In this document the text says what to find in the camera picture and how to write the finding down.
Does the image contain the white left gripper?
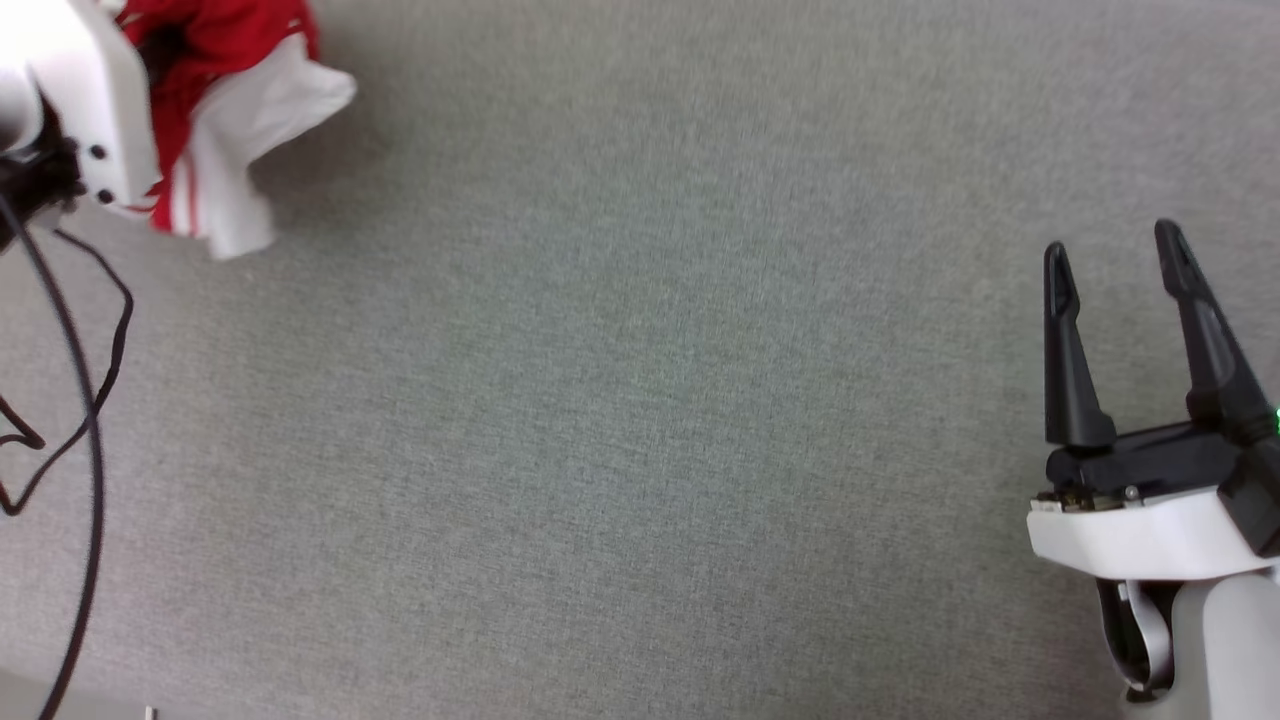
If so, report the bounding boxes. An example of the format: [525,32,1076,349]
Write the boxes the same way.
[0,0,163,213]

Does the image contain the thick black cable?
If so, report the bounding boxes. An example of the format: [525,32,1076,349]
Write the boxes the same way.
[0,195,107,720]

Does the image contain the thin black cable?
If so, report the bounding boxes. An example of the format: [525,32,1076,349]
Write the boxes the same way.
[0,230,136,519]
[0,396,47,451]

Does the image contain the red and white garment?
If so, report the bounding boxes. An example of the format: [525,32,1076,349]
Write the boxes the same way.
[115,0,358,261]

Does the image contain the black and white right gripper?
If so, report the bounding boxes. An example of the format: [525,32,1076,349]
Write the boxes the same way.
[1027,219,1280,582]

